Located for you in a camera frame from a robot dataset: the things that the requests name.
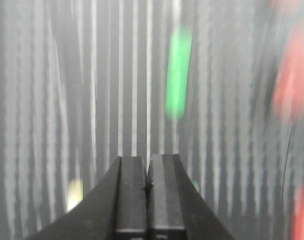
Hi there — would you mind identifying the red push button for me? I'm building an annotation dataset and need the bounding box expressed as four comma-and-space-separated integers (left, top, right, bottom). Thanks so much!
272, 29, 304, 123

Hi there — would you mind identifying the yellow indicator light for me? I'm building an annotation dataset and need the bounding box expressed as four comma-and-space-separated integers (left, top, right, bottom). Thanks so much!
66, 178, 83, 212

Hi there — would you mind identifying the green indicator light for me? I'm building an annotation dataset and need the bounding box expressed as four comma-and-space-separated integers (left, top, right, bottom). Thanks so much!
165, 25, 193, 120

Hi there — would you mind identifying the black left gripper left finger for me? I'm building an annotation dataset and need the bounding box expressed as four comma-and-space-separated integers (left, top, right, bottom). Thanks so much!
29, 156, 147, 240

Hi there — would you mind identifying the black perforated pegboard panel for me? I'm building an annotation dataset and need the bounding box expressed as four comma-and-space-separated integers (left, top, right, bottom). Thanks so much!
0, 0, 304, 240

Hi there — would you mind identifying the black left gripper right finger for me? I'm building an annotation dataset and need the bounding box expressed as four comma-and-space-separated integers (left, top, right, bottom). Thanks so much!
147, 154, 233, 240

